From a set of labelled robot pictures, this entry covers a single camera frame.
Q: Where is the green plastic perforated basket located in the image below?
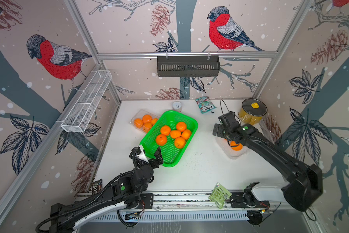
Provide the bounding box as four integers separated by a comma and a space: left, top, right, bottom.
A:
140, 110, 198, 168

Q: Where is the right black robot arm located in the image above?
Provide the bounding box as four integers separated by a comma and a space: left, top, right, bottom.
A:
212, 112, 323, 212

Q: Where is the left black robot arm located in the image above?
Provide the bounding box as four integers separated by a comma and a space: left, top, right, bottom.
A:
35, 147, 163, 233

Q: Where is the orange in basket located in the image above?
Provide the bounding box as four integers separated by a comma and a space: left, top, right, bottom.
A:
155, 134, 167, 146
160, 125, 171, 136
181, 129, 192, 141
176, 122, 187, 132

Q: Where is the yellow pot with lid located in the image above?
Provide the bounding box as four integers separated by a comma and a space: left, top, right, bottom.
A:
238, 98, 268, 125

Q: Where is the Fox's candy bag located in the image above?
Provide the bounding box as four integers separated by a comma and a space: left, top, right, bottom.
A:
195, 96, 216, 114

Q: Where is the purple M&M's candy bag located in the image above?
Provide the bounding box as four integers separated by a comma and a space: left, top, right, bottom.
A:
91, 179, 103, 195

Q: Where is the small pink white cup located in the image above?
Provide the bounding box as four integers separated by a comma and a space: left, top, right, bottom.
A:
172, 102, 182, 112

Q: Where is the green snack packet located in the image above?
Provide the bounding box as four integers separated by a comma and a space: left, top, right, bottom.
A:
208, 183, 232, 209

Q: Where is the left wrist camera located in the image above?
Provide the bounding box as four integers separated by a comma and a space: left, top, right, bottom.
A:
136, 145, 149, 164

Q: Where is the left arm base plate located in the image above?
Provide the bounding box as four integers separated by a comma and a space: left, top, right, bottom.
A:
126, 193, 154, 210

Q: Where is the white wire mesh shelf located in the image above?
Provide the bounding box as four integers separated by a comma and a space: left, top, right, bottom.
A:
61, 70, 112, 133

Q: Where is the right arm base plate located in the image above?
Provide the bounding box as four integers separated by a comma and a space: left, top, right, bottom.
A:
228, 192, 270, 208

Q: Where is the black hanging wire basket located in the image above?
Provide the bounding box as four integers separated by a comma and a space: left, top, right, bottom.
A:
157, 56, 221, 77

